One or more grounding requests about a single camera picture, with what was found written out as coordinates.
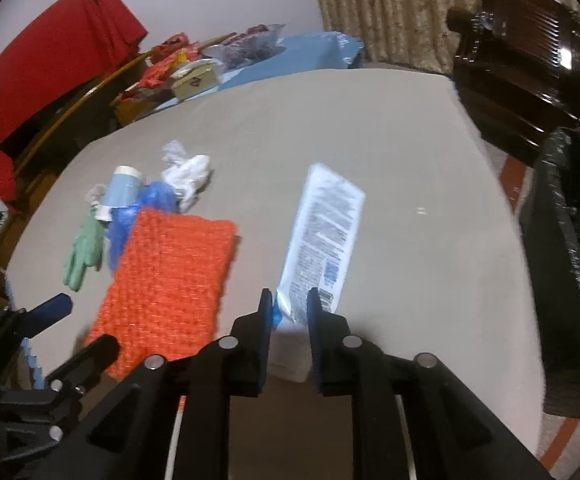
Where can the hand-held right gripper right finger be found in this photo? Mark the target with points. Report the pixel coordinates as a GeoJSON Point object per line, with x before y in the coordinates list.
{"type": "Point", "coordinates": [312, 310]}

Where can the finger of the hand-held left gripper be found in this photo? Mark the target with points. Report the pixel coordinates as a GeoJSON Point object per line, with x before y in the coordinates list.
{"type": "Point", "coordinates": [49, 306]}
{"type": "Point", "coordinates": [92, 355]}

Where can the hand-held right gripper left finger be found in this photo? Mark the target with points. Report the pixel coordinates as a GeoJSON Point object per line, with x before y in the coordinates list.
{"type": "Point", "coordinates": [265, 310]}

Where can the white printed tube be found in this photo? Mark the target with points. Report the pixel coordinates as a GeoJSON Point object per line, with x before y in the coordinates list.
{"type": "Point", "coordinates": [325, 230]}

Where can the orange knitted cloth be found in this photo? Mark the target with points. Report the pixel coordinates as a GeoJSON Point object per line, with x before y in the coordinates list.
{"type": "Point", "coordinates": [169, 270]}

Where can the bin with black bag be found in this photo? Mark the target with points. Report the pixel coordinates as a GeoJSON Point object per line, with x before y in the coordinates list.
{"type": "Point", "coordinates": [560, 260]}

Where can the green glove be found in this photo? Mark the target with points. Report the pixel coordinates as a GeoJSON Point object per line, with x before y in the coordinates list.
{"type": "Point", "coordinates": [84, 250]}

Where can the blue plastic wrapper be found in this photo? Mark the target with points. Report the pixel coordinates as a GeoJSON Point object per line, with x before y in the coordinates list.
{"type": "Point", "coordinates": [119, 230]}

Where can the crumpled clear plastic wrap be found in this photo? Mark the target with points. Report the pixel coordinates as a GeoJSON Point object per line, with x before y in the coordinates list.
{"type": "Point", "coordinates": [95, 194]}

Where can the light blue bottle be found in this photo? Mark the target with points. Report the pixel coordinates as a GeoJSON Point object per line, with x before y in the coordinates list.
{"type": "Point", "coordinates": [122, 190]}

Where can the wooden television cabinet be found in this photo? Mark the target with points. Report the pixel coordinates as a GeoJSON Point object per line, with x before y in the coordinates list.
{"type": "Point", "coordinates": [57, 155]}

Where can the white crumpled tissue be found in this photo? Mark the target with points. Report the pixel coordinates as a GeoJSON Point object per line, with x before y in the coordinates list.
{"type": "Point", "coordinates": [189, 172]}

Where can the black television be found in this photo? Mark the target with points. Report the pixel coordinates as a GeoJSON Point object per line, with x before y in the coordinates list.
{"type": "Point", "coordinates": [19, 142]}

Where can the beige tissue box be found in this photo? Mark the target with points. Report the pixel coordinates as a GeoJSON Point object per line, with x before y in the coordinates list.
{"type": "Point", "coordinates": [194, 82]}

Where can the red cloth cover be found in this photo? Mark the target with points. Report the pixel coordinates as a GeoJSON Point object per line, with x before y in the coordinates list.
{"type": "Point", "coordinates": [44, 60]}

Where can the glass fruit bowl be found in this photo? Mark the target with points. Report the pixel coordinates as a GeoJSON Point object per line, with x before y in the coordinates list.
{"type": "Point", "coordinates": [229, 56]}

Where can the red snack packet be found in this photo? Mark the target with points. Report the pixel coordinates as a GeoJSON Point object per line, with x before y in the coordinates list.
{"type": "Point", "coordinates": [157, 72]}

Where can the blue tablecloth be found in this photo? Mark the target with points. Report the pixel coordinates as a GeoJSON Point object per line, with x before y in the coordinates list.
{"type": "Point", "coordinates": [315, 50]}

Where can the red apple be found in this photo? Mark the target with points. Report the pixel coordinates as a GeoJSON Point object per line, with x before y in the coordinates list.
{"type": "Point", "coordinates": [261, 33]}
{"type": "Point", "coordinates": [242, 44]}

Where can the yellow snack packet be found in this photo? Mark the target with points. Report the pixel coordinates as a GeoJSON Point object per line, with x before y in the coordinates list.
{"type": "Point", "coordinates": [183, 55]}

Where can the red plastic bag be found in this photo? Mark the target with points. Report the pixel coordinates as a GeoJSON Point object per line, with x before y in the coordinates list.
{"type": "Point", "coordinates": [169, 45]}

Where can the dark wooden armchair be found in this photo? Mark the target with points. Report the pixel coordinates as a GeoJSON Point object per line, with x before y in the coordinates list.
{"type": "Point", "coordinates": [510, 85]}

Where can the beige patterned curtain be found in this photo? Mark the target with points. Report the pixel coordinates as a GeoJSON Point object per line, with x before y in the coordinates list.
{"type": "Point", "coordinates": [395, 10]}

